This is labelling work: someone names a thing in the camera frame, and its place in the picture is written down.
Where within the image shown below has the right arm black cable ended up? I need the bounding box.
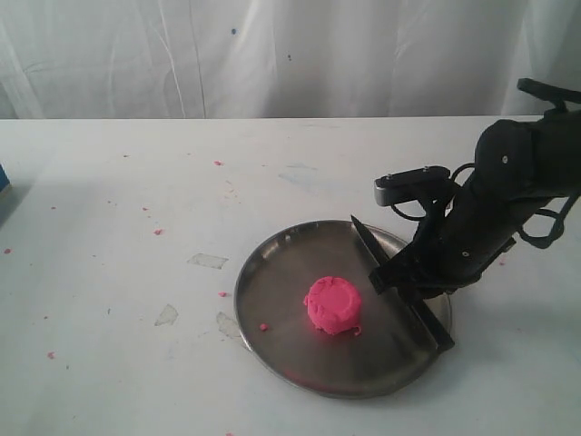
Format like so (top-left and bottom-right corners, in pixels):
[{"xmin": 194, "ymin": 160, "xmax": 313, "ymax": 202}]
[{"xmin": 517, "ymin": 190, "xmax": 581, "ymax": 250}]

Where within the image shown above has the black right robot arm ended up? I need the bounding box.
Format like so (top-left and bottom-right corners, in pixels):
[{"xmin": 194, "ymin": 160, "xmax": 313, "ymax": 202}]
[{"xmin": 369, "ymin": 78, "xmax": 580, "ymax": 302}]

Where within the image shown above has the black knife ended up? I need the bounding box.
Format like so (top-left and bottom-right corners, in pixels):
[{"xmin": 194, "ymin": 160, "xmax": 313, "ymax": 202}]
[{"xmin": 350, "ymin": 215, "xmax": 455, "ymax": 354}]

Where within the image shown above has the blue box at table edge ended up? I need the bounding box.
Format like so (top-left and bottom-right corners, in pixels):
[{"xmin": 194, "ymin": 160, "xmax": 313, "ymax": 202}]
[{"xmin": 0, "ymin": 165, "xmax": 11, "ymax": 193}]

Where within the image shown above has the round steel plate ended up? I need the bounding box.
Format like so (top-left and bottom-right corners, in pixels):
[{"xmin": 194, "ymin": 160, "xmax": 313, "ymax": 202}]
[{"xmin": 234, "ymin": 220, "xmax": 438, "ymax": 399}]

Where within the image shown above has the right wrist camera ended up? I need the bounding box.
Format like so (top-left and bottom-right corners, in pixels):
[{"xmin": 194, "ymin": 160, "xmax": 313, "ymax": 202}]
[{"xmin": 374, "ymin": 165, "xmax": 451, "ymax": 207}]

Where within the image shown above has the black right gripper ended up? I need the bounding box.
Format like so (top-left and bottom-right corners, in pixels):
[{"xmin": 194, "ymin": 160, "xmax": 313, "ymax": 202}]
[{"xmin": 369, "ymin": 172, "xmax": 545, "ymax": 310}]

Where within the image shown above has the white backdrop curtain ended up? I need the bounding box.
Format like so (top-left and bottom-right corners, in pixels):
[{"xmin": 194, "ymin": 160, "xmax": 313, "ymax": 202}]
[{"xmin": 1, "ymin": 1, "xmax": 580, "ymax": 119}]

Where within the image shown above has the pink dough lump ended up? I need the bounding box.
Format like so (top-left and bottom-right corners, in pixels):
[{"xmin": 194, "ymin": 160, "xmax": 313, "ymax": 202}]
[{"xmin": 303, "ymin": 276, "xmax": 361, "ymax": 336}]

